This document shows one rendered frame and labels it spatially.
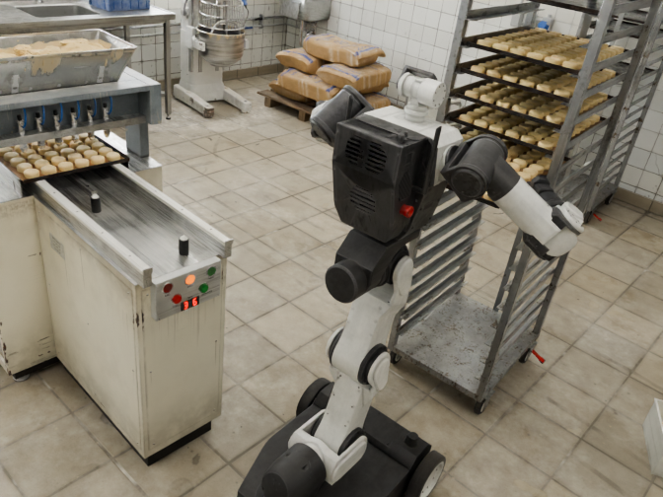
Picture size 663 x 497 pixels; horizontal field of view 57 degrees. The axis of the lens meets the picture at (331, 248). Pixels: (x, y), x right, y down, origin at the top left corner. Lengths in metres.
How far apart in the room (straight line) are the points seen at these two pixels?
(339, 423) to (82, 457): 0.99
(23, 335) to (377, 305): 1.47
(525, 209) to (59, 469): 1.84
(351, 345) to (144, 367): 0.67
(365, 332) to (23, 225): 1.30
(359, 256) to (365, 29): 4.99
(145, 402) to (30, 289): 0.70
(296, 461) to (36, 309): 1.23
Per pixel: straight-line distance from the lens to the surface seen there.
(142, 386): 2.14
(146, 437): 2.32
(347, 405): 2.08
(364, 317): 1.89
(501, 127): 2.31
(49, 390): 2.82
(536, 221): 1.58
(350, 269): 1.65
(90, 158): 2.54
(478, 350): 2.95
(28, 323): 2.69
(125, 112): 2.58
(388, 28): 6.35
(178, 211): 2.16
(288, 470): 2.00
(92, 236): 2.08
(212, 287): 2.03
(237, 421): 2.61
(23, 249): 2.51
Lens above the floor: 1.91
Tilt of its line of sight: 30 degrees down
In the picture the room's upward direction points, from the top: 8 degrees clockwise
